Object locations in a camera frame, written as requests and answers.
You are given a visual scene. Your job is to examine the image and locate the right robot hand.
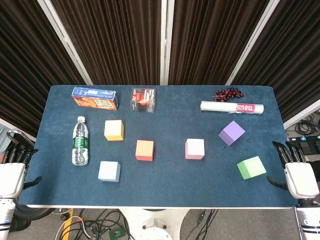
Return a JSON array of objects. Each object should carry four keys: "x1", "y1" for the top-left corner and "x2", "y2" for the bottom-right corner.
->
[{"x1": 266, "y1": 141, "x2": 320, "y2": 200}]

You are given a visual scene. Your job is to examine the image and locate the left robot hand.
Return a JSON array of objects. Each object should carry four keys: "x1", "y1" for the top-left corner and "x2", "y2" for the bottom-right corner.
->
[{"x1": 0, "y1": 143, "x2": 43, "y2": 200}]

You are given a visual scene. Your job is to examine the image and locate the purple cube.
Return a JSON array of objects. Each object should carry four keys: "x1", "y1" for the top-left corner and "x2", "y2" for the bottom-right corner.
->
[{"x1": 218, "y1": 120, "x2": 246, "y2": 147}]

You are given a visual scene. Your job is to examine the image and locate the light blue cube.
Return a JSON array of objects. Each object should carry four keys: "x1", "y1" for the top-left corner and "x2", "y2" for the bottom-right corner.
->
[{"x1": 97, "y1": 160, "x2": 121, "y2": 182}]

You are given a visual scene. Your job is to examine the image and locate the pink cube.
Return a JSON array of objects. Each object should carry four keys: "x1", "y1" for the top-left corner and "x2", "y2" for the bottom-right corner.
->
[{"x1": 184, "y1": 138, "x2": 206, "y2": 160}]

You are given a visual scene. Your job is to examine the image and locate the yellow cube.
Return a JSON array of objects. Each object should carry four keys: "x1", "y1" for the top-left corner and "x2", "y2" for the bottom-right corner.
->
[{"x1": 103, "y1": 119, "x2": 125, "y2": 142}]

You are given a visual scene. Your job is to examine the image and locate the orange cube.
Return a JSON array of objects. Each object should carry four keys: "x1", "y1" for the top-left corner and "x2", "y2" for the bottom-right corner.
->
[{"x1": 135, "y1": 139, "x2": 155, "y2": 162}]

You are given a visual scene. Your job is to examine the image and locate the green cube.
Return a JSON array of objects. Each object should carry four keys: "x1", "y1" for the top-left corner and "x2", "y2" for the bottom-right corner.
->
[{"x1": 236, "y1": 155, "x2": 267, "y2": 180}]

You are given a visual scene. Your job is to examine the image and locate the black power strip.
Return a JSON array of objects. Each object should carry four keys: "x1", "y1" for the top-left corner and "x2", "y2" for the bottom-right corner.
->
[{"x1": 287, "y1": 135, "x2": 320, "y2": 144}]

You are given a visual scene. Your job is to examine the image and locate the chrome metal stand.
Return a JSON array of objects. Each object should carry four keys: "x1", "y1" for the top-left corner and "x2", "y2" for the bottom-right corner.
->
[{"x1": 6, "y1": 129, "x2": 35, "y2": 148}]

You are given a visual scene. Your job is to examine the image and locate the clear water bottle green label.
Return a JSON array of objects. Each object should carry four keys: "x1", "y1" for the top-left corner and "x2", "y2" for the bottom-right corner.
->
[{"x1": 71, "y1": 116, "x2": 90, "y2": 166}]

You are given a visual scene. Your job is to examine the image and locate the plastic food wrap roll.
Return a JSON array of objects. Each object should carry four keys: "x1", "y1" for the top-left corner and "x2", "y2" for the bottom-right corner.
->
[{"x1": 199, "y1": 100, "x2": 265, "y2": 116}]

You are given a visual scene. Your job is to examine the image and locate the dark red grape bunch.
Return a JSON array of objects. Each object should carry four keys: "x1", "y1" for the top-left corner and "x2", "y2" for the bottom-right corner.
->
[{"x1": 212, "y1": 87, "x2": 245, "y2": 103}]

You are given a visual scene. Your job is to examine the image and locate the blue orange snack box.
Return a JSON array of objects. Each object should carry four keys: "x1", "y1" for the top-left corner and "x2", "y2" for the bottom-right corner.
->
[{"x1": 71, "y1": 86, "x2": 119, "y2": 111}]

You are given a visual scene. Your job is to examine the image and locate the brown pleated partition panel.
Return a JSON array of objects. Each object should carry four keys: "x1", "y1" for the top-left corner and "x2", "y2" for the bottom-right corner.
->
[
  {"x1": 168, "y1": 0, "x2": 271, "y2": 86},
  {"x1": 231, "y1": 0, "x2": 320, "y2": 121},
  {"x1": 0, "y1": 0, "x2": 87, "y2": 137},
  {"x1": 51, "y1": 0, "x2": 162, "y2": 86}
]

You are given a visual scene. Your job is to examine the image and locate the green electronic device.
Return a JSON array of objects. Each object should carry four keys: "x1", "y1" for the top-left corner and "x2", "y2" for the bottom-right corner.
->
[{"x1": 109, "y1": 227, "x2": 125, "y2": 240}]

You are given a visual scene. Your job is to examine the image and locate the blue table cloth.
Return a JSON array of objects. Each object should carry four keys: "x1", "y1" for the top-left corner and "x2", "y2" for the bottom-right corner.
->
[{"x1": 18, "y1": 84, "x2": 302, "y2": 208}]

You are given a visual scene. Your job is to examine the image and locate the clear box with red item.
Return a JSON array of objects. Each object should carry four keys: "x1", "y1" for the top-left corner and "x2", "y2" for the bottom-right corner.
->
[{"x1": 129, "y1": 87, "x2": 157, "y2": 114}]

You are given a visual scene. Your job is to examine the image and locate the black curved hose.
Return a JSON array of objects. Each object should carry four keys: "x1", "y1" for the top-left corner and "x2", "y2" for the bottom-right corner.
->
[{"x1": 13, "y1": 203, "x2": 52, "y2": 222}]

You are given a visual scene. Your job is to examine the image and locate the black coiled cable pile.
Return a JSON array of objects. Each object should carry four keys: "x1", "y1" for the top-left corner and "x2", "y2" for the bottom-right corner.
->
[{"x1": 294, "y1": 112, "x2": 320, "y2": 137}]

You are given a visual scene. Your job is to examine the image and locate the tangled floor cable bundle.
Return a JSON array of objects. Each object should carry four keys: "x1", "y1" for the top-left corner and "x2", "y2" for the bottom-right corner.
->
[{"x1": 54, "y1": 208, "x2": 131, "y2": 240}]

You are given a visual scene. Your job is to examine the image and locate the white table pedestal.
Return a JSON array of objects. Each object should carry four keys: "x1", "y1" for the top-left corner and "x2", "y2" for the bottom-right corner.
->
[{"x1": 119, "y1": 208, "x2": 191, "y2": 240}]

